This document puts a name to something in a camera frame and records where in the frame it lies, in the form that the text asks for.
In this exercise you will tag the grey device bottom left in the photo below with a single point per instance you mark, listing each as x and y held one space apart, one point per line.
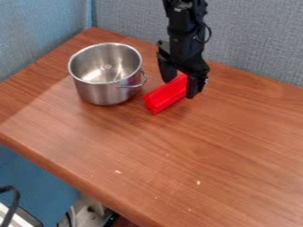
22 219

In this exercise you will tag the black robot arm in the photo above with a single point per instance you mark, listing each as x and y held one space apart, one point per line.
186 16

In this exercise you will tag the red plastic block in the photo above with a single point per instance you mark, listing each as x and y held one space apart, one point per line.
166 95

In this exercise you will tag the stainless steel pot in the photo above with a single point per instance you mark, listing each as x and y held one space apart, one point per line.
107 73

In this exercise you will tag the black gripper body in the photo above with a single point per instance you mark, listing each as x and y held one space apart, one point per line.
185 48

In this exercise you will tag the white box under table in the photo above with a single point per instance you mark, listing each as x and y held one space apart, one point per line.
89 213

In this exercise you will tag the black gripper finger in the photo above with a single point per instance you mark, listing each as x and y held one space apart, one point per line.
166 67
195 84

